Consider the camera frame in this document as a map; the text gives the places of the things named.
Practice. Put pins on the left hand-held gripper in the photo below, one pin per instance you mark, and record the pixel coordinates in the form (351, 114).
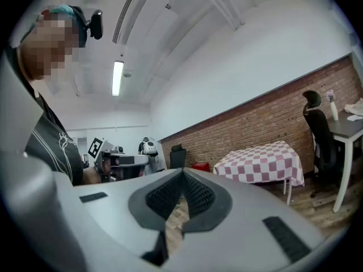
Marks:
(99, 152)

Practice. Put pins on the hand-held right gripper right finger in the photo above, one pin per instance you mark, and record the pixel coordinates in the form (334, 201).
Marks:
(244, 208)

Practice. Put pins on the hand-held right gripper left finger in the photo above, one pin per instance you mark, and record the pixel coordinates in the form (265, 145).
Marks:
(113, 208)

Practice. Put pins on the pink checkered tablecloth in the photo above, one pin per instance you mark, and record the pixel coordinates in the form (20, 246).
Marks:
(261, 163)

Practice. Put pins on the person's left forearm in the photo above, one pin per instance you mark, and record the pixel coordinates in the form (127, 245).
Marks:
(91, 176)

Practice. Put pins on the red box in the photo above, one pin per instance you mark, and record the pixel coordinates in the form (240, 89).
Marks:
(202, 167)

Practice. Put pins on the long ceiling light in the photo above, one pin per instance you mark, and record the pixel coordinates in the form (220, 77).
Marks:
(117, 78)

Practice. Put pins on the person's black printed t-shirt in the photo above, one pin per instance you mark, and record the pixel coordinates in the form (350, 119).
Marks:
(51, 143)

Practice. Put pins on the dark grey desk white legs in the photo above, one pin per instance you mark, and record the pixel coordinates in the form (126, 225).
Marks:
(348, 129)

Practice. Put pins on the white vase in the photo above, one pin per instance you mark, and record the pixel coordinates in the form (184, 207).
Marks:
(335, 112)

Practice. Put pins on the purple flowers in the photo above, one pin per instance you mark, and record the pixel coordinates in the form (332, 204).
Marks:
(330, 96)

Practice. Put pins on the ceiling air vent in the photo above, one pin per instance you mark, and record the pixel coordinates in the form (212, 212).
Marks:
(122, 18)

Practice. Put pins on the white paper sheet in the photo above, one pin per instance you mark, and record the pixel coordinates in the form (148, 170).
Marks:
(354, 118)

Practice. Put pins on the person's head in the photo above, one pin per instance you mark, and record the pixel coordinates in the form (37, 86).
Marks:
(48, 47)

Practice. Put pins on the crumpled beige cloth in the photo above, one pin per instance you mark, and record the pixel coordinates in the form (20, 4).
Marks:
(356, 106)

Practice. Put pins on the white ceiling pipes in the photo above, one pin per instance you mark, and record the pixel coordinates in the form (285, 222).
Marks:
(227, 4)

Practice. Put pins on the black head-mounted camera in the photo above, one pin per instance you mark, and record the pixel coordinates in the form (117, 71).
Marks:
(96, 24)

